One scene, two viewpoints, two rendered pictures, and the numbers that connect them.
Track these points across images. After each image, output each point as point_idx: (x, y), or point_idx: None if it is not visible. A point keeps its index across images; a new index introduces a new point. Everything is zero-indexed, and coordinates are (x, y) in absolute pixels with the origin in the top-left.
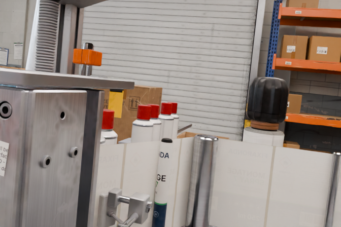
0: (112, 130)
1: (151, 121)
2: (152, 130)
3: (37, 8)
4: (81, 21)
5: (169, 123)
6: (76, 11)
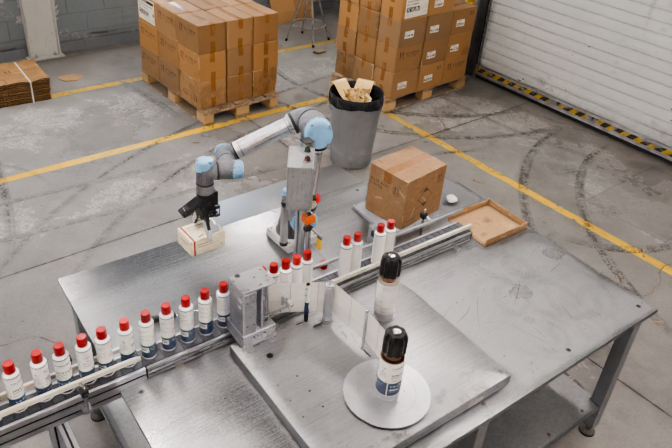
0: (310, 260)
1: (354, 243)
2: (350, 251)
3: None
4: None
5: (379, 238)
6: None
